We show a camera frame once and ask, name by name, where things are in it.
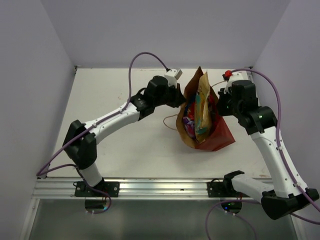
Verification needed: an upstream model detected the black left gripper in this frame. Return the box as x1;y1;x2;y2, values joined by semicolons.
153;81;186;108

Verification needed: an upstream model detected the pink chips bag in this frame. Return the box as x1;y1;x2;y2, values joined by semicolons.
208;95;219;128

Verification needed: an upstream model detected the purple candy bag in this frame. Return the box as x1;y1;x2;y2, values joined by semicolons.
182;116;196;139

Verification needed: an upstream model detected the tan kraft snack bag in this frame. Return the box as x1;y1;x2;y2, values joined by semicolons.
194;72;212;143

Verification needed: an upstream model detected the red brown paper bag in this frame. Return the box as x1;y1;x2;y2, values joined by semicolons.
174;67;236;152

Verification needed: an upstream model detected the red rice cracker bag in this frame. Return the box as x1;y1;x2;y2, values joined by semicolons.
184;101;195;121

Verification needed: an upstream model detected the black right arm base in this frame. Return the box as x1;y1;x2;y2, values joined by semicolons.
206;178;235;198

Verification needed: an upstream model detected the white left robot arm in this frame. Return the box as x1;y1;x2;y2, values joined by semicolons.
62;70;186;197

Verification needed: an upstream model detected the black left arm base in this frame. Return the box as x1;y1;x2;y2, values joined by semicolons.
73;180;120;198

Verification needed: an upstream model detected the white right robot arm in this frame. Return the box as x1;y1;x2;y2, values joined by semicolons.
217;80;320;220

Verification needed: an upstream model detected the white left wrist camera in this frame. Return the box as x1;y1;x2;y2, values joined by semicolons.
164;68;183;88

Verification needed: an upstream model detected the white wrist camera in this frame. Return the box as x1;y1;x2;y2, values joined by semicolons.
222;70;244;94
164;68;183;88

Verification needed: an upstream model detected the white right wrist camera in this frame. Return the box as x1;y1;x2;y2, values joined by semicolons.
222;70;244;94

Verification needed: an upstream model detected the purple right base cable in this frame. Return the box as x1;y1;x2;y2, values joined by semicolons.
204;199;261;240

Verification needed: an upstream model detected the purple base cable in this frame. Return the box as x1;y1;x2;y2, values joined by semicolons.
84;189;112;215
204;199;261;240

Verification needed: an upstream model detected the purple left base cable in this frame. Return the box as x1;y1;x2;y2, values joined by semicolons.
84;189;112;215

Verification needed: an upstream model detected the aluminium mounting rail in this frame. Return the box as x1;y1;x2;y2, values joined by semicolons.
31;177;229;201

